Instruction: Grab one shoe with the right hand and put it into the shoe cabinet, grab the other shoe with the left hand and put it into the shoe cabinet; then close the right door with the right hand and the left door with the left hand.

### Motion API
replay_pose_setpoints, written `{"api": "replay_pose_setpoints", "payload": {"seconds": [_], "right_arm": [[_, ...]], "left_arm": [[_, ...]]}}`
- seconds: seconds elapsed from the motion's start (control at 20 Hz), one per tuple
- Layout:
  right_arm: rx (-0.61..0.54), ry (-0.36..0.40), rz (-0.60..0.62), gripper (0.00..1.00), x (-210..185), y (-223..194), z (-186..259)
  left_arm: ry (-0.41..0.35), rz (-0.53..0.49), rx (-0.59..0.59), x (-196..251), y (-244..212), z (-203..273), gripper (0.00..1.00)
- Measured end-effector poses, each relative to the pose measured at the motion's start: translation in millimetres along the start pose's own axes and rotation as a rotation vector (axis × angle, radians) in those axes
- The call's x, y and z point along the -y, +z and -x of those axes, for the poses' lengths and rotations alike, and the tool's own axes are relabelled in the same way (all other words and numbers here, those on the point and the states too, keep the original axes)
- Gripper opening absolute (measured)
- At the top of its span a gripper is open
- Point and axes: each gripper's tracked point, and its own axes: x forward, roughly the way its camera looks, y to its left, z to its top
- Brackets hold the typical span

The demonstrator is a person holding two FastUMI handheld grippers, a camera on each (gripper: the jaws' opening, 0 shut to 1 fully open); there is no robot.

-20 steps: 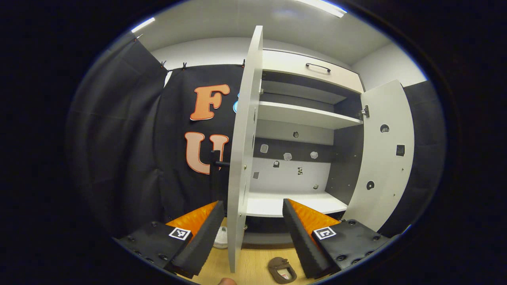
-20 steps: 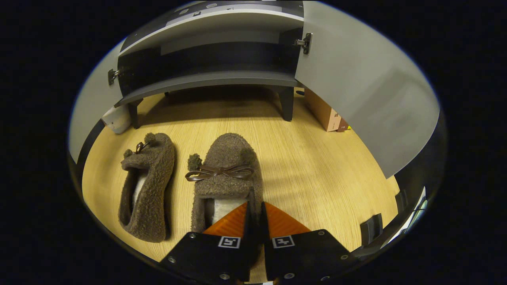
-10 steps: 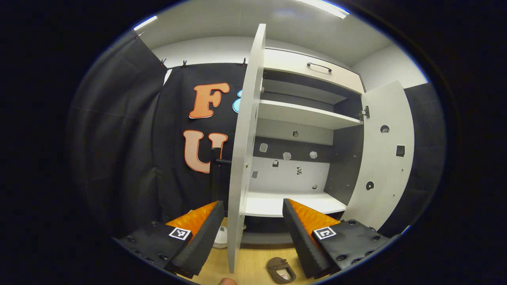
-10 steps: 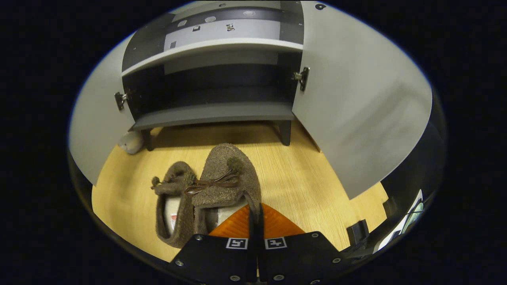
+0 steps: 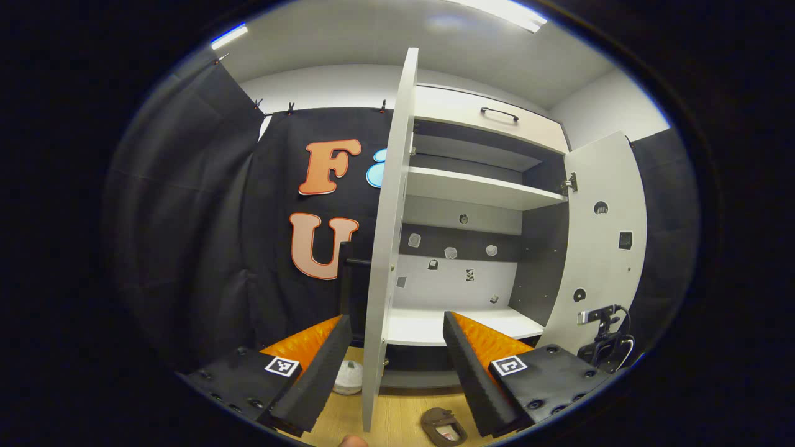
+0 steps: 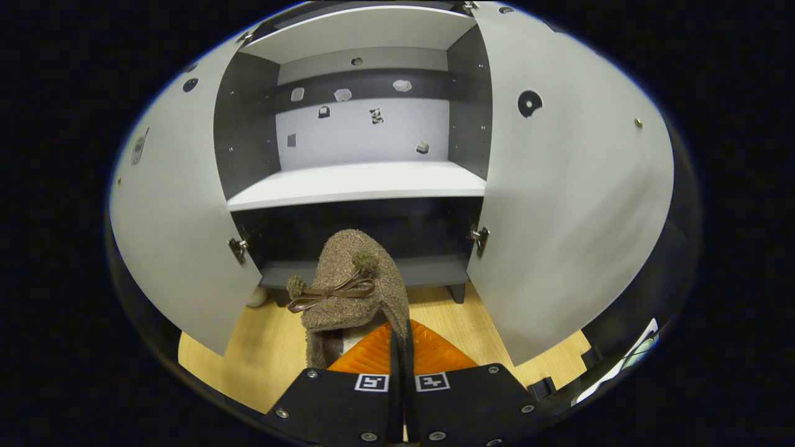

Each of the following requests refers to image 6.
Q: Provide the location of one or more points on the metal door hinge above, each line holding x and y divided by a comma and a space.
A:
244, 37
238, 250
470, 7
480, 241

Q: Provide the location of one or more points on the black backdrop cloth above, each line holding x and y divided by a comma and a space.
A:
683, 248

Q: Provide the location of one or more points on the white shoe cabinet door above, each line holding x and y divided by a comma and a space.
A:
180, 205
559, 217

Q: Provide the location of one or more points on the black table clamp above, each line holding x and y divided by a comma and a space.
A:
592, 358
542, 388

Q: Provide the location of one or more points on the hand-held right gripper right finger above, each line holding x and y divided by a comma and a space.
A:
466, 403

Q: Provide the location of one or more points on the brown fuzzy shoe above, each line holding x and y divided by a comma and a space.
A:
372, 292

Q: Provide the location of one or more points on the white cabinet shelf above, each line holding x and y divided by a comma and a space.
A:
360, 183
360, 34

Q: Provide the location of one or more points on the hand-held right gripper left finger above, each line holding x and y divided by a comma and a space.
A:
335, 403

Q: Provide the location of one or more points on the small white round object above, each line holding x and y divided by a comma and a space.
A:
257, 298

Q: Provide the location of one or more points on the white printed sheet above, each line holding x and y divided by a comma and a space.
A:
621, 366

